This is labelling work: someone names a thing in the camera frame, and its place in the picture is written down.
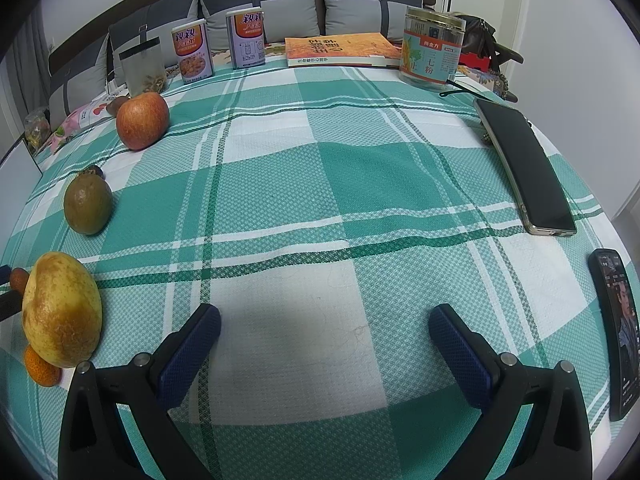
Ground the green brown round fruit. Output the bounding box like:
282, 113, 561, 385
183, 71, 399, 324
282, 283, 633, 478
64, 172, 113, 236

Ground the red box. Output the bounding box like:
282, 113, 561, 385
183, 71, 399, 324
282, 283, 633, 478
457, 52, 494, 74

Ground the white framed panel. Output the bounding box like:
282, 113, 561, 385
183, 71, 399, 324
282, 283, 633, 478
0, 137, 44, 203

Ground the yellow pear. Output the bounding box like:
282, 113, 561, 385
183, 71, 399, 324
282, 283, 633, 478
21, 251, 103, 369

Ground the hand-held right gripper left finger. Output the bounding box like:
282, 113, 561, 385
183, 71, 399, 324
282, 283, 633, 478
57, 303, 222, 480

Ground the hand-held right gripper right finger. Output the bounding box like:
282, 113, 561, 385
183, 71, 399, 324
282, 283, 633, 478
428, 303, 594, 480

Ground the clear jar with label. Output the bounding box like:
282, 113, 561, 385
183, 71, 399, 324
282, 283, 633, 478
399, 6, 467, 92

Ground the gold edged smartphone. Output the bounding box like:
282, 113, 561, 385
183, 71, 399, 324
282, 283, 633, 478
472, 97, 578, 237

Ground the dark handbag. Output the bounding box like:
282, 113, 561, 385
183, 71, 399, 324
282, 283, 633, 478
462, 15, 524, 64

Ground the clear bag of snacks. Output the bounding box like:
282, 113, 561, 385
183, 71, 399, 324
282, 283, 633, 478
24, 110, 52, 157

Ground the purple orange tin can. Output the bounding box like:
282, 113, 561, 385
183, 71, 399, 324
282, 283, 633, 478
226, 8, 266, 70
171, 18, 215, 85

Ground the pink floral snack packet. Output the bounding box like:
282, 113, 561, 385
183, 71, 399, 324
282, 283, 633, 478
50, 105, 113, 153

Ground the green plaid blanket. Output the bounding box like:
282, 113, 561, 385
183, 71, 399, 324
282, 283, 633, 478
0, 52, 640, 480

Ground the black smartphone with lit screen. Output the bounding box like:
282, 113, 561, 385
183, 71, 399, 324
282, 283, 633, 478
587, 248, 640, 422

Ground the black hair tie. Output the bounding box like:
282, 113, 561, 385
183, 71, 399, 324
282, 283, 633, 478
439, 77, 484, 99

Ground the clear bag of nuts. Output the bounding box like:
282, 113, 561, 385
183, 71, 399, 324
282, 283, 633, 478
119, 37, 168, 98

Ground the grey pillow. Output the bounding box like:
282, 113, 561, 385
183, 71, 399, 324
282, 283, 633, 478
108, 0, 202, 83
317, 0, 427, 43
197, 0, 322, 51
47, 32, 112, 128

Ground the red apple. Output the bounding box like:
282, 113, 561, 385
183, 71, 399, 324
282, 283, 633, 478
116, 91, 170, 152

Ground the grey curtain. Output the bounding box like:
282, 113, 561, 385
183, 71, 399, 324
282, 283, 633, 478
17, 7, 57, 113

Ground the orange book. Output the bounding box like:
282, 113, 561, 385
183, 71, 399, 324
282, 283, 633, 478
284, 32, 406, 70

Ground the white packet with red print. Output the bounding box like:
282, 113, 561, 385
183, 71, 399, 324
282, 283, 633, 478
82, 100, 118, 121

